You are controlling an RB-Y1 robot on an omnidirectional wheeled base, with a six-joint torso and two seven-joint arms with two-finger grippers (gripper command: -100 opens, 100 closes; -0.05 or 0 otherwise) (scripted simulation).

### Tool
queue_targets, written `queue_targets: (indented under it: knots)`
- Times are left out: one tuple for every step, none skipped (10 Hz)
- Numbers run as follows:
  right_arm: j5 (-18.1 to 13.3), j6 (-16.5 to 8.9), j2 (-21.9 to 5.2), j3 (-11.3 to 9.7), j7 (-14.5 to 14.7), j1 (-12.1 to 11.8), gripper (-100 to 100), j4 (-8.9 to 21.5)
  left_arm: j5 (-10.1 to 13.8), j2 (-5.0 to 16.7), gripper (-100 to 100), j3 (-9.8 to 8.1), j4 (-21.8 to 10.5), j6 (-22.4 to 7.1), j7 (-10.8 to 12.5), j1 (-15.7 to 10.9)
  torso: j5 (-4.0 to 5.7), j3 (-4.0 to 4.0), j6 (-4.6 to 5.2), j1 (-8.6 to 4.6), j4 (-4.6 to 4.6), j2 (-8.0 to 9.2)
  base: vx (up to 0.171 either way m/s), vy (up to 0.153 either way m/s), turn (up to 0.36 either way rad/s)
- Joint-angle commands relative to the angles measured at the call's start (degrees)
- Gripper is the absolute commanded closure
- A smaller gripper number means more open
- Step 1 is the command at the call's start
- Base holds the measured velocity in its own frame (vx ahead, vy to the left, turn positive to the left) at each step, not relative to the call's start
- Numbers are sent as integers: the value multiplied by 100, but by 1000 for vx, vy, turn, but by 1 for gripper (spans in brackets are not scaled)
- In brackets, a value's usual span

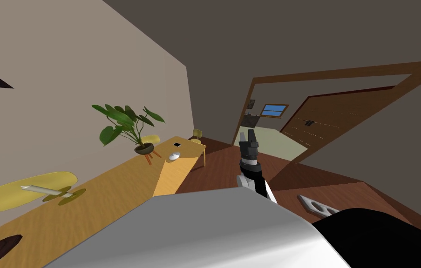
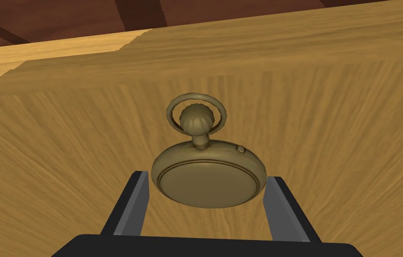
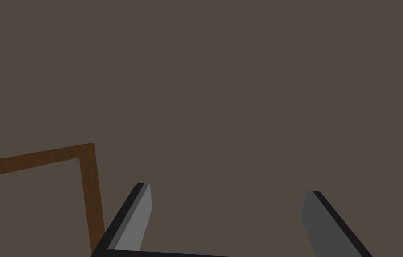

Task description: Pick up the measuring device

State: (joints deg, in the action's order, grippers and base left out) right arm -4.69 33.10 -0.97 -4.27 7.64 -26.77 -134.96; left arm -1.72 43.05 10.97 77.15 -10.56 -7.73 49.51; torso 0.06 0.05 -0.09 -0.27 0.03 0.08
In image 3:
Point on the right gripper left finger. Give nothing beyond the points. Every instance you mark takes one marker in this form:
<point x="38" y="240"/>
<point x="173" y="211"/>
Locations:
<point x="133" y="221"/>

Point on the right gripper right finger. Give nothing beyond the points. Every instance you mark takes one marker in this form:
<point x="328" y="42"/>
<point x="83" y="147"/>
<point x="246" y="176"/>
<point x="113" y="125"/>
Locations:
<point x="324" y="228"/>

